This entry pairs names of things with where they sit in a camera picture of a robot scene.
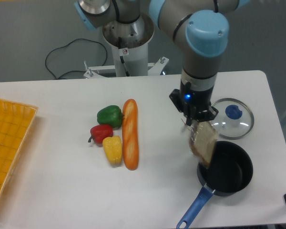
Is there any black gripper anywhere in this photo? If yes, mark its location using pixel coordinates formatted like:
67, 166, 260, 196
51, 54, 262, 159
169, 82, 218, 126

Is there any bagged toast slice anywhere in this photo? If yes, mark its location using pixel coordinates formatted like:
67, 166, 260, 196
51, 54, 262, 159
181, 119, 219, 168

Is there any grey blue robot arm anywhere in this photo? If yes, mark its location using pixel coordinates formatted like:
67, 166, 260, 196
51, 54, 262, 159
74, 0, 246, 125

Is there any glass lid blue knob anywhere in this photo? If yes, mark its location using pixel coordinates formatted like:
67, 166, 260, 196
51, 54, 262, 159
211, 98, 255, 140

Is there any orange baguette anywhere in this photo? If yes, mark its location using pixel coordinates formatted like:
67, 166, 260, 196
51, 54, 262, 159
122, 99, 139, 170

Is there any green bell pepper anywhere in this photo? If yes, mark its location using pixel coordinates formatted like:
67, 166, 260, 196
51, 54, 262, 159
97, 105, 123, 129

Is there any yellow bell pepper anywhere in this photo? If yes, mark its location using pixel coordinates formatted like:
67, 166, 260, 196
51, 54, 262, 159
102, 136, 122, 166

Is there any red bell pepper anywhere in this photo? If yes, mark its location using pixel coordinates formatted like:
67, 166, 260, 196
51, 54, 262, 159
88, 124, 113, 144

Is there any yellow plastic basket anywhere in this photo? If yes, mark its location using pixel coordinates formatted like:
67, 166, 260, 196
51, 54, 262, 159
0, 99, 38, 198

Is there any black pot blue handle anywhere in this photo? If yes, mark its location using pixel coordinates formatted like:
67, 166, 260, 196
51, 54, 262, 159
176, 141, 253, 229

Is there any white pedestal base frame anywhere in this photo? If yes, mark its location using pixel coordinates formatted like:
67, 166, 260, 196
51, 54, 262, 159
83, 56, 170, 79

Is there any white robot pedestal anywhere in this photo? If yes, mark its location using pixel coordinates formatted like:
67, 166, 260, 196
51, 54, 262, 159
102, 13, 154, 77

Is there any black floor cable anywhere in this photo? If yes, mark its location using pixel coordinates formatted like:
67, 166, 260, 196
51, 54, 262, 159
45, 39, 108, 80

